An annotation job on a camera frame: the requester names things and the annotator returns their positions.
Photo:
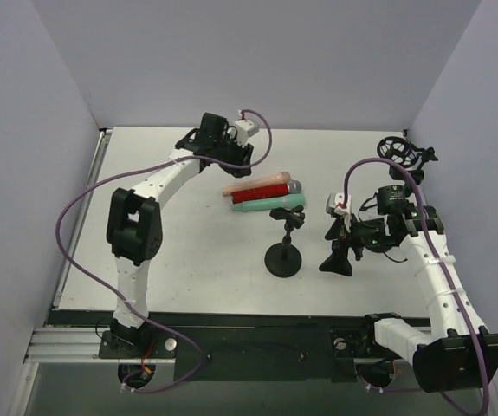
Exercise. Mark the mint green microphone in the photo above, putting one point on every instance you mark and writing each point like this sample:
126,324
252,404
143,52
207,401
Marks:
288,201

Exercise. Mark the black clip mic stand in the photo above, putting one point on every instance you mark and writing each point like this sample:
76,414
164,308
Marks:
284,260

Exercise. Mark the aluminium rail frame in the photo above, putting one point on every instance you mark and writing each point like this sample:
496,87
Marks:
79,344

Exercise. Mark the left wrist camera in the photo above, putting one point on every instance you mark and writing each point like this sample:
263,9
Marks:
242,130

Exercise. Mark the pink microphone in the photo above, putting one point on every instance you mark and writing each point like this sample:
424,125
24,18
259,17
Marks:
275,179

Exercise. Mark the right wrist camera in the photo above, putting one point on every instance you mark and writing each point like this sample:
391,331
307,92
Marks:
339,205

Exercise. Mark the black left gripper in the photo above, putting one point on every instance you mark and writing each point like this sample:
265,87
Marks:
235,157

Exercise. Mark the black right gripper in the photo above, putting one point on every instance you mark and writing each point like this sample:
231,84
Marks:
348,239

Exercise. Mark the black shock mount tripod stand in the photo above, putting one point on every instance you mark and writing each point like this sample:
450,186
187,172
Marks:
407,155

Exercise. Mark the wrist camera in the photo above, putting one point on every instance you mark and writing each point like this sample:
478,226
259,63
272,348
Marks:
339,205
242,130

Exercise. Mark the red glitter microphone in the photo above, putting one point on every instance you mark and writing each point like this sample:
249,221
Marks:
269,191

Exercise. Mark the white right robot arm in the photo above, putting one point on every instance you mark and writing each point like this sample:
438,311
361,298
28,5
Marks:
459,352

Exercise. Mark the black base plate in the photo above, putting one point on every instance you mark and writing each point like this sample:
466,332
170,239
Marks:
210,347

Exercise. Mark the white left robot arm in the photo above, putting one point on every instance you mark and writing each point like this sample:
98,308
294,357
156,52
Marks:
134,228

